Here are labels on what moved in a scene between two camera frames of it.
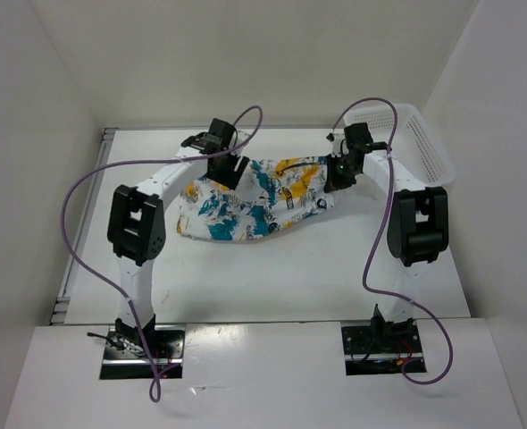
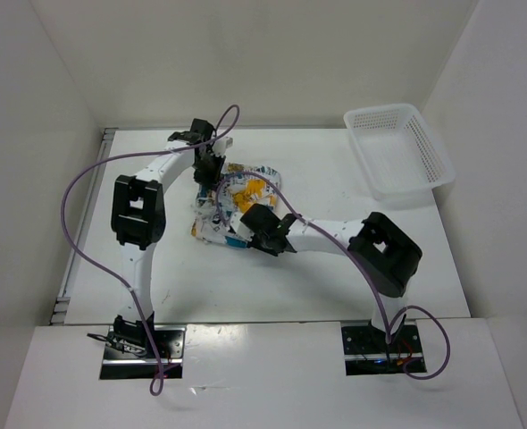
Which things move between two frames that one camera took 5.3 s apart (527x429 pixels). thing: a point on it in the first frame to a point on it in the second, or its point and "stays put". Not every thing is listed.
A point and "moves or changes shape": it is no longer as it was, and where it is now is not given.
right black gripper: (334, 182) to (255, 243)
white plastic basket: (415, 150) stays put
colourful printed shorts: (271, 194) moves or changes shape
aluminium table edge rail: (61, 308) stays put
